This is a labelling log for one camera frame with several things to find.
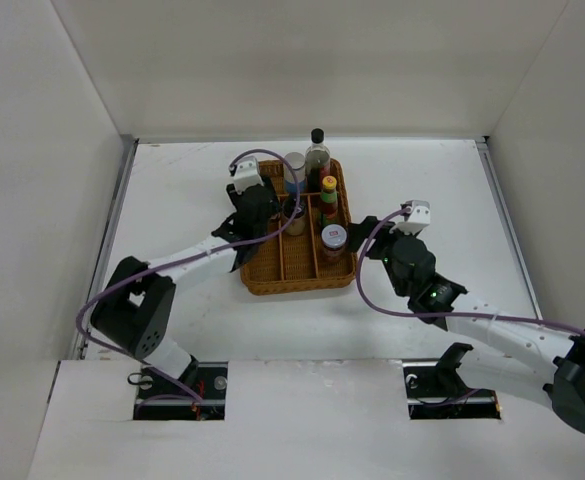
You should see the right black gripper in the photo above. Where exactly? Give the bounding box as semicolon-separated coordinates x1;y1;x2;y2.
348;216;421;297

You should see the small red label spice jar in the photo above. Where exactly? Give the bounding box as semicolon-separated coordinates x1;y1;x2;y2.
321;224;348;262

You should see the yellow cap chili sauce bottle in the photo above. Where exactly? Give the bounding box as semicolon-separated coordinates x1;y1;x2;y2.
318;175;338;228

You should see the black cap brown spice bottle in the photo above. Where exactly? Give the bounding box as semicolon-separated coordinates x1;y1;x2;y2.
281;194;307;236

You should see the blue label silver cap jar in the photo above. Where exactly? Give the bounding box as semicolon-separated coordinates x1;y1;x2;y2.
283;152;306;194

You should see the tall dark sauce bottle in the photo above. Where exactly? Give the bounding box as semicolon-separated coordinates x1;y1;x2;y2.
305;128;331;193

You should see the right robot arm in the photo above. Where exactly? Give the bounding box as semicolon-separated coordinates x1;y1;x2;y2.
347;209;585;434

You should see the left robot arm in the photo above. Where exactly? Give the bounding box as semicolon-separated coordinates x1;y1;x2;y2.
90;177;281;399

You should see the brown wicker divided basket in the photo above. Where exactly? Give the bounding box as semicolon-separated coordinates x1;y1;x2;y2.
239;158;361;297

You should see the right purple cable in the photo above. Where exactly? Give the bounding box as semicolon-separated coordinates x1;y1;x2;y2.
355;204;585;409

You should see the purple cable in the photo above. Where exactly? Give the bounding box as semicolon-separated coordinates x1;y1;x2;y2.
355;204;585;409
75;149;307;416

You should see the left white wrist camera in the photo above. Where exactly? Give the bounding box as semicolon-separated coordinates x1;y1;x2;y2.
230;156;263;195

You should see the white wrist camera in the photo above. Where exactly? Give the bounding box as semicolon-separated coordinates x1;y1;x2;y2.
230;156;263;195
391;200;431;236

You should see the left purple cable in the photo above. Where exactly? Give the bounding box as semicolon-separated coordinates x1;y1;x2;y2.
75;149;307;416

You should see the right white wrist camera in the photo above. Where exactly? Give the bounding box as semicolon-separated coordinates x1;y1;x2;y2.
391;200;431;236

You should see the left metal table rail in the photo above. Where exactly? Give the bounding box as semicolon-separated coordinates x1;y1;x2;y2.
69;135;139;360

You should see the metal table rail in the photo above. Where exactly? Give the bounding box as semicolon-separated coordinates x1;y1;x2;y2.
69;135;139;360
475;137;543;319

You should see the right metal table rail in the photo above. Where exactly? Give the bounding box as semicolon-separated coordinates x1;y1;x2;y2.
475;137;543;319

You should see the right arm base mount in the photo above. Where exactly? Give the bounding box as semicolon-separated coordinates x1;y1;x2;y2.
402;343;501;420

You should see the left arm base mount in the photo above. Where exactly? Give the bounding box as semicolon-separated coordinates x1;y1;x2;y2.
127;362;229;421

